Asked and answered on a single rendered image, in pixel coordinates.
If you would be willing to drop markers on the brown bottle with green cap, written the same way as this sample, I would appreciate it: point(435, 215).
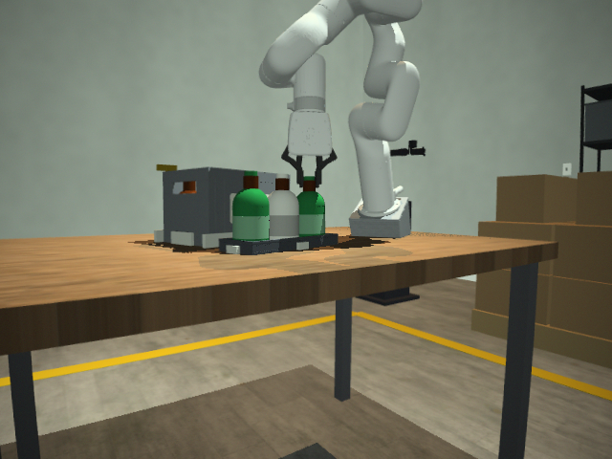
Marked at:
point(189, 187)

